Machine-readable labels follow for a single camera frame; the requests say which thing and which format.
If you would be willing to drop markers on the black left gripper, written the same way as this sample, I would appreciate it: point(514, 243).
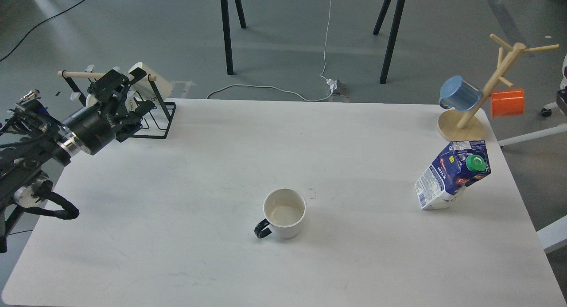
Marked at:
point(90, 130)

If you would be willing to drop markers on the white mug black handle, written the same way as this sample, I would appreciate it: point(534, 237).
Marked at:
point(284, 212)

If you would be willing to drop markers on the blue milk carton green cap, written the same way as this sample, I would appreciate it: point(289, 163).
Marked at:
point(458, 165)

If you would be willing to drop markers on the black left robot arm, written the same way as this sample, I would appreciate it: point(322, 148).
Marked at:
point(25, 186)

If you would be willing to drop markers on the white mug on rack front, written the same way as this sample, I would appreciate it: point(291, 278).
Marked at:
point(91, 99)

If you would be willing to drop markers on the cream mug on rack back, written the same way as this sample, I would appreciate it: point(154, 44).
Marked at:
point(145, 90)

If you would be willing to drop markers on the black table legs left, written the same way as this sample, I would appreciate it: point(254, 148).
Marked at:
point(227, 32)

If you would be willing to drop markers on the black table legs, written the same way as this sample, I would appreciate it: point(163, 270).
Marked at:
point(227, 32)
point(400, 4)

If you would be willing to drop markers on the white power adapter plug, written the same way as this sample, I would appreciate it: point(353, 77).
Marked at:
point(336, 87)

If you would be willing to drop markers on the black table legs right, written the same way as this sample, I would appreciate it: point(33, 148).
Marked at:
point(400, 4)

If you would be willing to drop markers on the blue mug on tree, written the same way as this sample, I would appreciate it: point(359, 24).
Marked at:
point(457, 93)

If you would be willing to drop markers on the wooden mug tree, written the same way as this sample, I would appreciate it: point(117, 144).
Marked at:
point(453, 125)

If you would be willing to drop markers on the orange mug on tree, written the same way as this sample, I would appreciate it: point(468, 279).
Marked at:
point(507, 103)

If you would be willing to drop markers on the black wire mug rack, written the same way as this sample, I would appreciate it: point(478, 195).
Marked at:
point(155, 124)

